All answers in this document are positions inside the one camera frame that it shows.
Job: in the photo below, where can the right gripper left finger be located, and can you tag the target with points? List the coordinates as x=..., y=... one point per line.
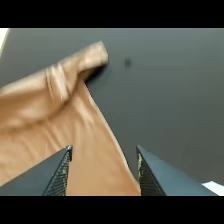
x=40, y=178

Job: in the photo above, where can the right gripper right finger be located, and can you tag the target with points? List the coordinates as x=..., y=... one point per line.
x=163, y=180

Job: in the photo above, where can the brown T-shirt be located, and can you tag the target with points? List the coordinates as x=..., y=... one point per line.
x=83, y=133

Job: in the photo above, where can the white garment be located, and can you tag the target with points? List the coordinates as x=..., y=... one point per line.
x=215, y=188

